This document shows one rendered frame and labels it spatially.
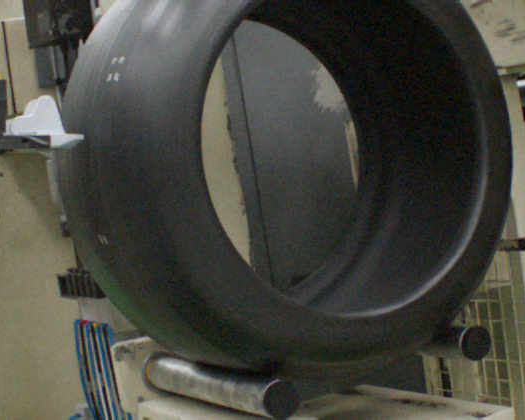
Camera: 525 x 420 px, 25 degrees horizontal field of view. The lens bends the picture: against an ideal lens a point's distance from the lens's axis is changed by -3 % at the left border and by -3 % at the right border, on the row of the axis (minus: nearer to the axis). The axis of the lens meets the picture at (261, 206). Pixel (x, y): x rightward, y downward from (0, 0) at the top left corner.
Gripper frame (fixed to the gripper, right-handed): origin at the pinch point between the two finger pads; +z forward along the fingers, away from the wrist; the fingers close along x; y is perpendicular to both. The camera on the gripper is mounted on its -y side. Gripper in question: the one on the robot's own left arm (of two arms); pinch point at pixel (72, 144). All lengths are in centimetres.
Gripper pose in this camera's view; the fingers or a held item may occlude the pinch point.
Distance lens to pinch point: 137.8
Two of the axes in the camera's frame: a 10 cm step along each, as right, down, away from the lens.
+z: 8.8, -0.5, 4.7
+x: -4.7, 0.3, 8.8
